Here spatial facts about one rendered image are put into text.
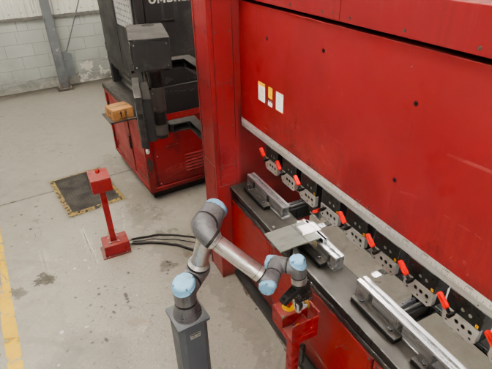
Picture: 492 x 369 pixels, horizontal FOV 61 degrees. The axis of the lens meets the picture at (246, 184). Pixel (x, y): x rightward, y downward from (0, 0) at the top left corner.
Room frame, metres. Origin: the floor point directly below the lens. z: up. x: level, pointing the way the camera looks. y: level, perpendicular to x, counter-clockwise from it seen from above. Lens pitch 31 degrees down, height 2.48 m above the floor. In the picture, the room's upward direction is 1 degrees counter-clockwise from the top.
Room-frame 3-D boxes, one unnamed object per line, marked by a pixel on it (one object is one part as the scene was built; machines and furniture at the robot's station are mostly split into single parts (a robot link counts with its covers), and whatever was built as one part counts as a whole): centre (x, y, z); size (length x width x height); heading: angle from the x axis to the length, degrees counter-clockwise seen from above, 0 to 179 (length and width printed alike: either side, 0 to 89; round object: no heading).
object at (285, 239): (1.88, -0.26, 1.00); 0.26 x 0.18 x 0.01; 116
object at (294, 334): (1.52, -0.24, 0.75); 0.20 x 0.16 x 0.18; 26
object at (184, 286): (1.54, 0.32, 0.94); 0.13 x 0.12 x 0.14; 159
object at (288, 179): (2.15, -0.29, 1.26); 0.15 x 0.09 x 0.17; 26
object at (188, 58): (2.99, 0.43, 1.67); 0.40 x 0.24 x 0.07; 26
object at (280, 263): (1.48, -0.13, 1.13); 0.11 x 0.11 x 0.08; 69
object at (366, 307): (1.38, -0.60, 0.89); 0.30 x 0.05 x 0.03; 26
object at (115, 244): (3.00, 1.21, 0.41); 0.25 x 0.20 x 0.83; 116
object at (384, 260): (1.43, -0.64, 1.26); 0.15 x 0.09 x 0.17; 26
